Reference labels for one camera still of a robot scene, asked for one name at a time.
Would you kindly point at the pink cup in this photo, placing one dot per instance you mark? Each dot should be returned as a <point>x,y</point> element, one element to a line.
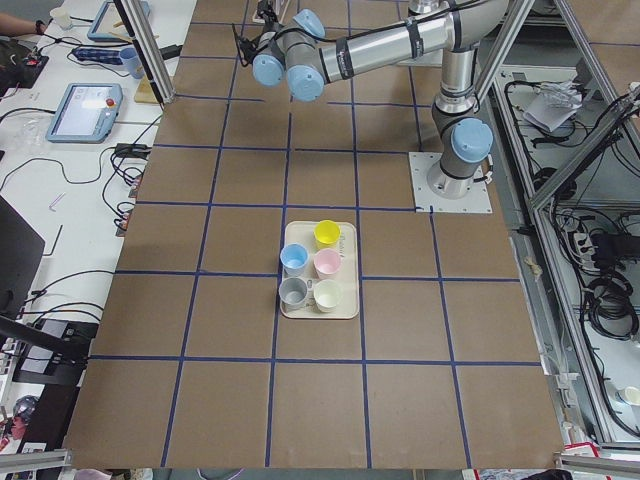
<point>327,264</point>

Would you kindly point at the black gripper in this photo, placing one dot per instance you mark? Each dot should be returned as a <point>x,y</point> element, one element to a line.
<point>265,12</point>

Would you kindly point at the teach pendant tablet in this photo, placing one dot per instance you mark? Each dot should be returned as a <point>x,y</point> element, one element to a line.
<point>107,26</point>
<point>86,113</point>

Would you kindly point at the white wire cup rack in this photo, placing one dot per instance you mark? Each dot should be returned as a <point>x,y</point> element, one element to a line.
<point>280,7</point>

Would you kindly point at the aluminium frame post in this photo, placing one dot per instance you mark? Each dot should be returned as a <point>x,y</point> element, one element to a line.
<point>140,32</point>

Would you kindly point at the blue plaid pencil case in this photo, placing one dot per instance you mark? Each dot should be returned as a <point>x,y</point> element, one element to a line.
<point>97,55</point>

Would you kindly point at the grey cup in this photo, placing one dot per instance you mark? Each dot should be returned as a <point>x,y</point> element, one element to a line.
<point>293,292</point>

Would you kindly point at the paper cup on shelf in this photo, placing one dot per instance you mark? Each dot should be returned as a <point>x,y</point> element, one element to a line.
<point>629,395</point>

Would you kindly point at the yellow cup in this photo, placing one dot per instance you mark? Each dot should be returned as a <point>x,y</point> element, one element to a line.
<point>327,233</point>

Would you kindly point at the far teach pendant tablet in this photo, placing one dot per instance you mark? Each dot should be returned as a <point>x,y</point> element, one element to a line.
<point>107,26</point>

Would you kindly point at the cream white cup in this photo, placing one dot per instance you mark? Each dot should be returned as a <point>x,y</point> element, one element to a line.
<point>328,295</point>

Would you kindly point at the black power adapter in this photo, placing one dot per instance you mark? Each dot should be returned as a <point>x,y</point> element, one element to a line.
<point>171,51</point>

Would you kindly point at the cream plastic tray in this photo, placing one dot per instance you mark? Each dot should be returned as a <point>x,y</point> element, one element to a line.
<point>302,232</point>

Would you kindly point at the blue cup on desk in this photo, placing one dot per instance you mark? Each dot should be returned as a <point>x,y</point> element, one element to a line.
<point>131,62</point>

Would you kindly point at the person forearm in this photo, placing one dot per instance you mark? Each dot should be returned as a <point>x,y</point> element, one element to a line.
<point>11,26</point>

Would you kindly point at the near teach pendant tablet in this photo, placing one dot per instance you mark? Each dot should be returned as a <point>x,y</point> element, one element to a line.
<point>86,113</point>

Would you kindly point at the wooden mug tree stand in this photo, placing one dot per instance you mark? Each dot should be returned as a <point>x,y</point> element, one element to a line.
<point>143,92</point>

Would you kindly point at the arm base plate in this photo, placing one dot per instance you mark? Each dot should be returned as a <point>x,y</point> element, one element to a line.
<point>434,192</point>

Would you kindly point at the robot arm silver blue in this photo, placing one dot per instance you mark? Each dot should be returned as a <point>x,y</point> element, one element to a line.
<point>299,54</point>

